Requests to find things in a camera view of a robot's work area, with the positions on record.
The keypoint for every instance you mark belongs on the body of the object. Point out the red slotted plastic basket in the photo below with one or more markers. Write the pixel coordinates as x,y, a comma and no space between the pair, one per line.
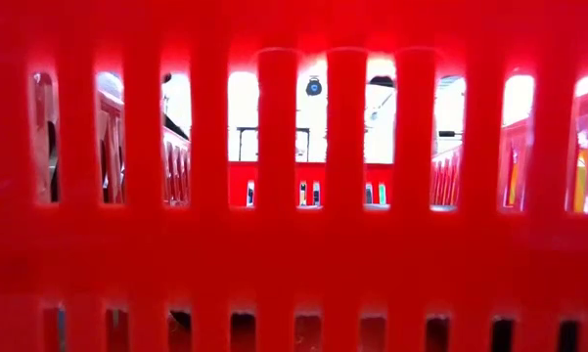
293,244

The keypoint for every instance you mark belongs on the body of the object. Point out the green slotted plastic basket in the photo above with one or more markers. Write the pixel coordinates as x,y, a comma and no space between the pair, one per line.
382,193

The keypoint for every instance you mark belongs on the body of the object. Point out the black frame background table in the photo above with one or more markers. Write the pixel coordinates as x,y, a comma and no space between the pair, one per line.
301,129

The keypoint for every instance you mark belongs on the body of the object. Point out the yellow slotted plastic basket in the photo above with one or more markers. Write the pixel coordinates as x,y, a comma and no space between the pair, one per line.
582,188

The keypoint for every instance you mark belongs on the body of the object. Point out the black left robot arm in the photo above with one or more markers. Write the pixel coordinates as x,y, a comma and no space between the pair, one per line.
173,124

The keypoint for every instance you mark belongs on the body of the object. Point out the black round hanging device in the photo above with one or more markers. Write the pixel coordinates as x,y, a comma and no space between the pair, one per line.
313,87

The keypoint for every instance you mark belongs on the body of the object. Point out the black slotted plastic basket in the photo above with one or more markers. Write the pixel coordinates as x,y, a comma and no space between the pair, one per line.
54,161

